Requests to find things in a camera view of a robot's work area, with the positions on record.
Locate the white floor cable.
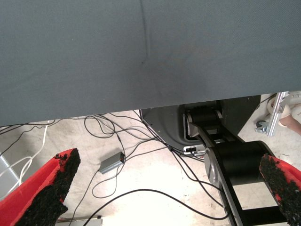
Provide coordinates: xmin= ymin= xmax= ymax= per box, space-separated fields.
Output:
xmin=0 ymin=156 xmax=33 ymax=201
xmin=0 ymin=124 xmax=49 ymax=178

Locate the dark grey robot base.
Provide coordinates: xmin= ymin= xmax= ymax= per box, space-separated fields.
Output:
xmin=140 ymin=94 xmax=261 ymax=157

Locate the black robot torso frame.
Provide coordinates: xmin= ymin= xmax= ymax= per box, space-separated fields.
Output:
xmin=187 ymin=105 xmax=291 ymax=226

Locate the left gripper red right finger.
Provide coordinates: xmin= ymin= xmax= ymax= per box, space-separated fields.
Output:
xmin=259 ymin=154 xmax=301 ymax=226

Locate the bare person leg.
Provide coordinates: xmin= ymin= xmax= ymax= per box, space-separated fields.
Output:
xmin=278 ymin=103 xmax=301 ymax=136

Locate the aluminium profile post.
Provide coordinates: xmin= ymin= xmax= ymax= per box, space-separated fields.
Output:
xmin=267 ymin=91 xmax=290 ymax=137

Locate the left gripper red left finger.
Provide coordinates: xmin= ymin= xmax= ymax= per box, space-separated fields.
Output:
xmin=0 ymin=147 xmax=81 ymax=226

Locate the small grey hub box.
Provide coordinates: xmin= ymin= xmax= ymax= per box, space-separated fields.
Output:
xmin=98 ymin=152 xmax=126 ymax=175

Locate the grey caster wheel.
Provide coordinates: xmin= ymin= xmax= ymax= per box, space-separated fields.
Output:
xmin=255 ymin=120 xmax=270 ymax=134

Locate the thin black floor cable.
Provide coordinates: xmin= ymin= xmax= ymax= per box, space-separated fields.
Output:
xmin=86 ymin=189 xmax=232 ymax=226
xmin=0 ymin=119 xmax=57 ymax=157
xmin=133 ymin=109 xmax=226 ymax=208
xmin=91 ymin=162 xmax=125 ymax=199
xmin=84 ymin=113 xmax=125 ymax=156

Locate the dark grey table cloth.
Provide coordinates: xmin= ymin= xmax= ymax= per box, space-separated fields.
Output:
xmin=0 ymin=0 xmax=301 ymax=127

